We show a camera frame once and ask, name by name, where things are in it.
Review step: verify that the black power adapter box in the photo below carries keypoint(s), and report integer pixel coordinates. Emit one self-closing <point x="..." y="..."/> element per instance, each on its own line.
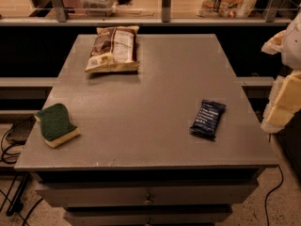
<point x="20" y="131"/>

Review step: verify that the colourful snack bag on shelf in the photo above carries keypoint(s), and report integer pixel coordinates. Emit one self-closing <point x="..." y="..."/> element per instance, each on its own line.
<point x="226" y="8"/>

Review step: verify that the brown and cream chip bag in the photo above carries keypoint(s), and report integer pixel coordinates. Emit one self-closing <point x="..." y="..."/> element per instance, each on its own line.
<point x="114" y="50"/>

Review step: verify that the dark blue rxbar wrapper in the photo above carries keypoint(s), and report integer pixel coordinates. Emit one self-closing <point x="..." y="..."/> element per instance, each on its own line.
<point x="207" y="119"/>

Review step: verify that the grey metal shelf rack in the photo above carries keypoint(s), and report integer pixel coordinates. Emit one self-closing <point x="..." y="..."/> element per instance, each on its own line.
<point x="140" y="12"/>

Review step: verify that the green and yellow sponge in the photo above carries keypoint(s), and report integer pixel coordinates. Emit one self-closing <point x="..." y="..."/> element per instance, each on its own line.
<point x="55" y="125"/>

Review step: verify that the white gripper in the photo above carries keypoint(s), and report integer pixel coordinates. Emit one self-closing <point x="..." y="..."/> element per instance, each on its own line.
<point x="293" y="49"/>

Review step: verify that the grey drawer cabinet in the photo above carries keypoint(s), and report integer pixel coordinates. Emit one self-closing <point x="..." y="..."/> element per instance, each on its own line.
<point x="135" y="161"/>

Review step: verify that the clear plastic container on shelf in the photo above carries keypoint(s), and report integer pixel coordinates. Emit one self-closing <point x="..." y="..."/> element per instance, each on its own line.
<point x="102" y="8"/>

